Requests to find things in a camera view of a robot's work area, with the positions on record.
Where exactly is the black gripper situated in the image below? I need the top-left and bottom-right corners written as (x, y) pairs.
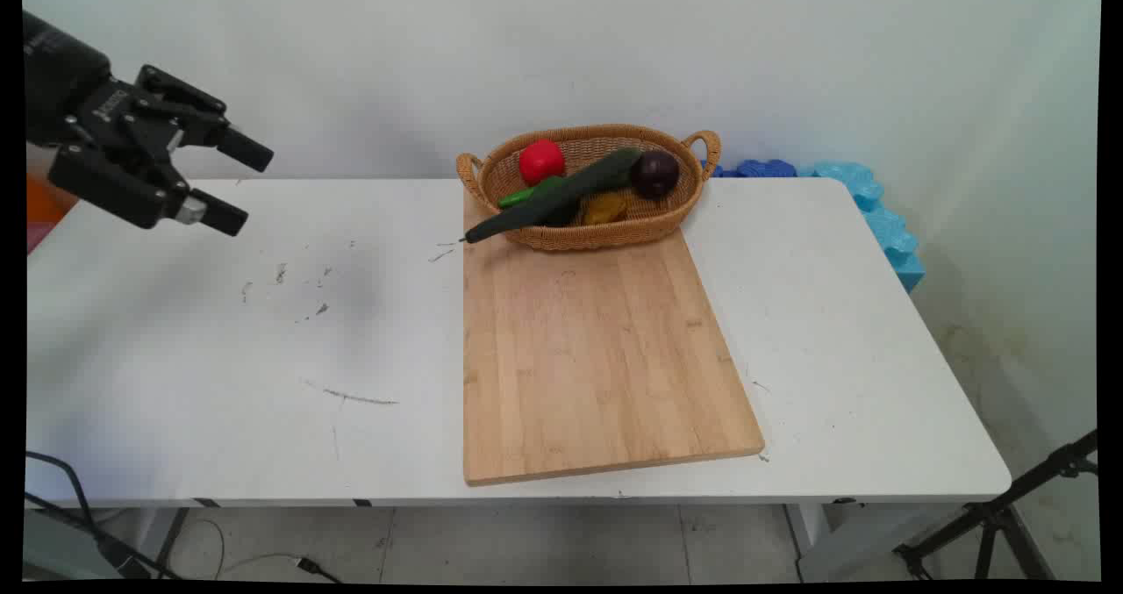
top-left (24, 11), bottom-right (275, 238)

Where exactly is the long dark green cucumber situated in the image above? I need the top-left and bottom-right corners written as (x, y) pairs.
top-left (459, 146), bottom-right (646, 246)

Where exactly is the orange box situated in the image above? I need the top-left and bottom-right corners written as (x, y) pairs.
top-left (25, 173), bottom-right (82, 254)

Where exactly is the green toy pepper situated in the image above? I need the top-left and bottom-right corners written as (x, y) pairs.
top-left (497, 176), bottom-right (567, 210)

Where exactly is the red toy tomato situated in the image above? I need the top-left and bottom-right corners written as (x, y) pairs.
top-left (519, 139), bottom-right (567, 186)

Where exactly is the yellow toy vegetable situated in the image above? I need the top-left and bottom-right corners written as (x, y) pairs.
top-left (579, 190), bottom-right (629, 225)

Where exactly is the woven wicker basket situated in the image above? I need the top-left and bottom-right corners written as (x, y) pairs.
top-left (455, 124), bottom-right (722, 253)

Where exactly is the wooden cutting board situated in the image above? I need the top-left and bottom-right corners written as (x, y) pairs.
top-left (461, 182), bottom-right (766, 488)

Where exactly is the dark purple toy fruit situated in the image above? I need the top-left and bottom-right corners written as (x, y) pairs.
top-left (630, 149), bottom-right (682, 200)

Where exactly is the light blue foam block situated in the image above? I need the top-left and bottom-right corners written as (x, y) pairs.
top-left (797, 161), bottom-right (927, 295)

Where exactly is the white table leg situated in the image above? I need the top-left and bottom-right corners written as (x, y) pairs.
top-left (783, 504), bottom-right (832, 570)

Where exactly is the black tripod stand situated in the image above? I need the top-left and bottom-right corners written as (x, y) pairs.
top-left (892, 429), bottom-right (1101, 583)

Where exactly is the black floor cable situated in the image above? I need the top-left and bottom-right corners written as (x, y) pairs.
top-left (24, 450), bottom-right (181, 581)

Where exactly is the white floor cable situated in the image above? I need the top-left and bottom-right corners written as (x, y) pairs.
top-left (186, 515), bottom-right (345, 583)

